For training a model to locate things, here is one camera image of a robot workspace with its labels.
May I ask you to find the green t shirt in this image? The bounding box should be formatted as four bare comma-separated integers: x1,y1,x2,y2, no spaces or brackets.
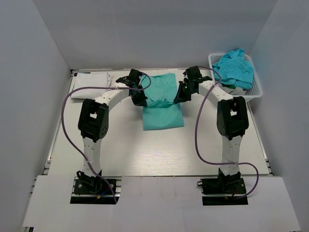
141,72,184,131

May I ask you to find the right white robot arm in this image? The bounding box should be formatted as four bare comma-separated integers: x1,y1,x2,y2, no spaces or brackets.
174,66,249,177

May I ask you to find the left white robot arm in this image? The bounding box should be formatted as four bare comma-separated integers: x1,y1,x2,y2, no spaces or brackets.
78,69,147,177

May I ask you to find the blue t shirt in basket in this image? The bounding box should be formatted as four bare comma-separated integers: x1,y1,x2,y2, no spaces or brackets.
212,49,254,90

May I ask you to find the grey shirt in basket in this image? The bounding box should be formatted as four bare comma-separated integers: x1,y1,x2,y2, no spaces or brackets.
221,84,246,95

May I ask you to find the folded white t shirt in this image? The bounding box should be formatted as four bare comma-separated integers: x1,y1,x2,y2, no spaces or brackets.
70,72,112,99

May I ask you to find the white plastic basket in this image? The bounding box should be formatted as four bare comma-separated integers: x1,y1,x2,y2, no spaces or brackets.
208,49,263,102

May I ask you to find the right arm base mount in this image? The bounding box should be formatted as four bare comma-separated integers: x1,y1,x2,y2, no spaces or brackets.
197,175,248,206

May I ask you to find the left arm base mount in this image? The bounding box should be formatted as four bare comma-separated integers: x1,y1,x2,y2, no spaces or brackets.
70,171,122,205

